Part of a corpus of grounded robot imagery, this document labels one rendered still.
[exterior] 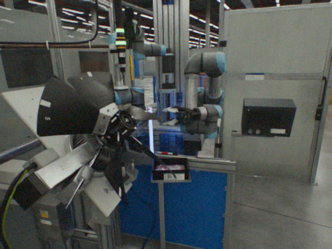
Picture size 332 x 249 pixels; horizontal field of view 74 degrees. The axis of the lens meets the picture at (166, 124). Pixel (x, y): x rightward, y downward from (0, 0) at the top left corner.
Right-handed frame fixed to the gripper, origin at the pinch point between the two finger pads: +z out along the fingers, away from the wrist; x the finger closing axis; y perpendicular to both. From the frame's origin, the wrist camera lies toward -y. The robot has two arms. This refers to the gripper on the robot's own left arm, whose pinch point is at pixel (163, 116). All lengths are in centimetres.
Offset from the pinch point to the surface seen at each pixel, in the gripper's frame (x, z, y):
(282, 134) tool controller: 9, -62, 26
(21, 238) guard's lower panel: 76, 86, -19
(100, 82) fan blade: -19.2, 30.6, -8.1
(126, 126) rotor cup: -4.8, 24.2, 19.1
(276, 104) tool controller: -8, -57, 22
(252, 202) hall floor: 122, -116, -33
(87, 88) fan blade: -16.9, 37.1, -5.6
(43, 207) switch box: 35, 64, 9
